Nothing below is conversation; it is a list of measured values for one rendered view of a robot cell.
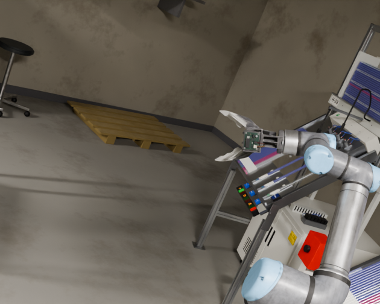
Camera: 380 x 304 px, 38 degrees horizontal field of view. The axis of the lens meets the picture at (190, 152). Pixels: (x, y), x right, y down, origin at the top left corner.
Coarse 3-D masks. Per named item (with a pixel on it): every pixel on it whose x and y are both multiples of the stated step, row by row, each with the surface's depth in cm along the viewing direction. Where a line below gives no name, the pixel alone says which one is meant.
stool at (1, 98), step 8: (0, 40) 483; (8, 40) 494; (16, 40) 506; (8, 48) 478; (16, 48) 481; (24, 48) 490; (32, 48) 502; (8, 64) 497; (8, 72) 500; (0, 88) 505; (0, 96) 506; (8, 96) 522; (16, 96) 533; (0, 104) 492; (16, 104) 510; (0, 112) 485; (24, 112) 513
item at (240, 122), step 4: (220, 112) 168; (224, 112) 168; (228, 112) 168; (228, 116) 168; (232, 116) 164; (236, 116) 168; (232, 120) 168; (236, 120) 166; (240, 120) 168; (236, 124) 168; (240, 124) 168; (244, 124) 166
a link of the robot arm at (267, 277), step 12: (264, 264) 136; (276, 264) 137; (252, 276) 139; (264, 276) 134; (276, 276) 134; (288, 276) 135; (300, 276) 136; (312, 276) 139; (252, 288) 134; (264, 288) 133; (276, 288) 133; (288, 288) 133; (300, 288) 134; (312, 288) 134; (252, 300) 136; (264, 300) 134; (276, 300) 134; (288, 300) 133; (300, 300) 133
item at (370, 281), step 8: (376, 264) 247; (360, 272) 246; (368, 272) 245; (376, 272) 243; (352, 280) 244; (360, 280) 242; (368, 280) 240; (376, 280) 239; (352, 288) 240; (360, 288) 238; (368, 288) 237; (376, 288) 235; (352, 296) 236; (360, 296) 234; (368, 296) 233; (376, 296) 231
